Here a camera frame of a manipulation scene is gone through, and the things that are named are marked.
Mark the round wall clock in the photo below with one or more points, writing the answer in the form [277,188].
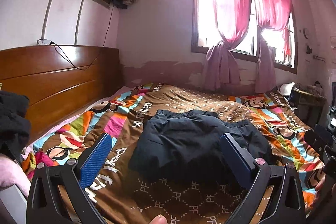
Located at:
[306,33]

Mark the brown colourful cartoon quilt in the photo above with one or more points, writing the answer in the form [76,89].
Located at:
[122,195]

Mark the right pink curtain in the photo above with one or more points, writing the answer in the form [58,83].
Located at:
[271,15]

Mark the pink curtain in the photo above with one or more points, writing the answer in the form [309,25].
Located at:
[271,15]
[231,21]

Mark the white power strip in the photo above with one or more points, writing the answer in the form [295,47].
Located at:
[44,42]

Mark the cluttered side desk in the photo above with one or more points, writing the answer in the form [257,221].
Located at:
[308,105]

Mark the left hand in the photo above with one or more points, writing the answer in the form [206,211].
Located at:
[159,219]

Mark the black clothes pile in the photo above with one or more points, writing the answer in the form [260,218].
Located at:
[15,128]

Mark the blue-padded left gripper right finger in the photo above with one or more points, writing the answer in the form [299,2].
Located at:
[274,192]

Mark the pink pillow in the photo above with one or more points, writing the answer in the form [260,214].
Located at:
[12,174]

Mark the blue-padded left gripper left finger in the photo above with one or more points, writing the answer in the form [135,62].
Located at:
[45,204]

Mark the wooden framed window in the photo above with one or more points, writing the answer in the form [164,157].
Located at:
[210,36]

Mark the black office chair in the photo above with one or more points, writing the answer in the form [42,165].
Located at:
[331,115]

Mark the dark navy padded jacket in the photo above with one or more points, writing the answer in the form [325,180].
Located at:
[185,147]

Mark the left pink curtain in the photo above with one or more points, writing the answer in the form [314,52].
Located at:
[231,21]

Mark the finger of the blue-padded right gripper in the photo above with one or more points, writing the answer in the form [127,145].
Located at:
[315,142]
[324,134]

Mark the right hand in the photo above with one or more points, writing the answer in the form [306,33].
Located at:
[318,189]

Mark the wooden bed headboard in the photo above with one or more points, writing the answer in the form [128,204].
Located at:
[59,81]

